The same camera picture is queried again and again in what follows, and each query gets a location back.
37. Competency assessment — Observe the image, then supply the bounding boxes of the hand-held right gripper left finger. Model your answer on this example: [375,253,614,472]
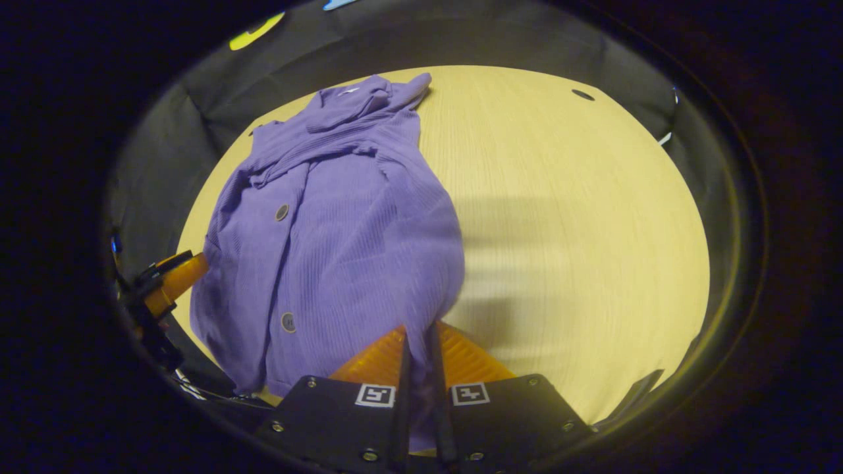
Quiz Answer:
[257,324,412,468]

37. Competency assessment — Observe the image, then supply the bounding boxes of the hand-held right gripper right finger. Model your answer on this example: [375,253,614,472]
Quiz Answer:
[425,321,593,465]

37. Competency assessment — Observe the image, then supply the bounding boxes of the purple ribbed button cardigan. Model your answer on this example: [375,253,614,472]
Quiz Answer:
[190,72,466,455]

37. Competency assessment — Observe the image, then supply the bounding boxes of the black backdrop cloth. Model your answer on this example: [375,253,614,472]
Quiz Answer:
[105,0,745,369]

